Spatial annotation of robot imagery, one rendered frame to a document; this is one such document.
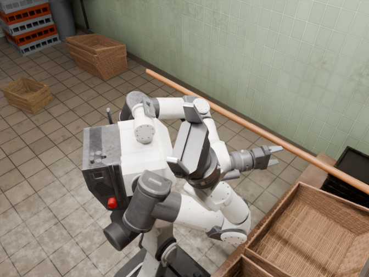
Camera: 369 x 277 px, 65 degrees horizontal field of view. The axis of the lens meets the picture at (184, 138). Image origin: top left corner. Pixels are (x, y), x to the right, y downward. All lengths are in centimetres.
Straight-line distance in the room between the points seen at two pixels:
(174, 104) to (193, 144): 67
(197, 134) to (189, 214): 37
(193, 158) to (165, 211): 35
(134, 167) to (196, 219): 25
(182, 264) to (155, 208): 122
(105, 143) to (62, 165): 198
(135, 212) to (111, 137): 29
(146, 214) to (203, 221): 17
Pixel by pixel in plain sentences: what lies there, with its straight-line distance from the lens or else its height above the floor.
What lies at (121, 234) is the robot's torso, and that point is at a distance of 124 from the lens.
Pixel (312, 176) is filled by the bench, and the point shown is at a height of 58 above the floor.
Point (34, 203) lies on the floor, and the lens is 280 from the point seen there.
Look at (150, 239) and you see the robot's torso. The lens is 155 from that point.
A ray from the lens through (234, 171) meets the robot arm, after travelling 118.
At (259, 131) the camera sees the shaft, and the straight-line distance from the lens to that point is 135.
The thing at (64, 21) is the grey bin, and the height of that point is 27.
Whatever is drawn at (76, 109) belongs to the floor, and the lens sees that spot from 356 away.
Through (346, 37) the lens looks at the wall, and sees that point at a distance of 241.
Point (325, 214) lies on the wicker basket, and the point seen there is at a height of 61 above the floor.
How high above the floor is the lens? 209
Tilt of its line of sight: 44 degrees down
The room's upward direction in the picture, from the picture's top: straight up
